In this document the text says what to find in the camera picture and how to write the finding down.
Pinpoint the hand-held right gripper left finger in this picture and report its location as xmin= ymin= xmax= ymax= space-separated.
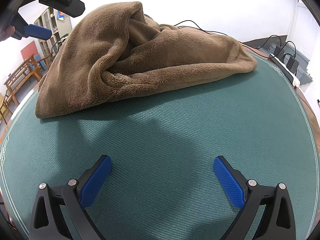
xmin=29 ymin=154 xmax=112 ymax=240

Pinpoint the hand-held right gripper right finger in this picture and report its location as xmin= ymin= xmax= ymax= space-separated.
xmin=213 ymin=155 xmax=297 ymax=240

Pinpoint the brown fleece garment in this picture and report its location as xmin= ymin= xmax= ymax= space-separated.
xmin=35 ymin=0 xmax=258 ymax=119

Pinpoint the red board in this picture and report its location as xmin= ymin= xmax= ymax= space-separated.
xmin=20 ymin=41 xmax=37 ymax=60

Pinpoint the grey metal cabinet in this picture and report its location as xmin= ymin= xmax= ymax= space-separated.
xmin=34 ymin=6 xmax=73 ymax=53

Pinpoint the wooden chair blue seat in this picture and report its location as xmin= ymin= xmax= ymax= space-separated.
xmin=32 ymin=54 xmax=52 ymax=72

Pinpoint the wooden bench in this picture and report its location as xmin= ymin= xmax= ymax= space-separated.
xmin=4 ymin=55 xmax=42 ymax=105

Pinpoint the green table mat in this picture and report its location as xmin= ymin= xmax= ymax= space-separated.
xmin=0 ymin=44 xmax=316 ymax=240

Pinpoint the white power strip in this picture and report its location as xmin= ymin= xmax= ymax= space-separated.
xmin=269 ymin=54 xmax=300 ymax=88

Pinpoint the black plug adapter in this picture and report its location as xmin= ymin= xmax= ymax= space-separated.
xmin=274 ymin=45 xmax=285 ymax=60
xmin=286 ymin=56 xmax=299 ymax=72

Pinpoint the grey low platform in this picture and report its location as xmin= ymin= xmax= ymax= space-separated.
xmin=244 ymin=36 xmax=314 ymax=85

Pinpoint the white door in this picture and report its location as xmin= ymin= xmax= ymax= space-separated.
xmin=295 ymin=0 xmax=320 ymax=55

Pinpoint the black cable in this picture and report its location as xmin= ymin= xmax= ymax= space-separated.
xmin=174 ymin=20 xmax=240 ymax=42
xmin=285 ymin=41 xmax=297 ymax=58
xmin=246 ymin=35 xmax=285 ymax=50

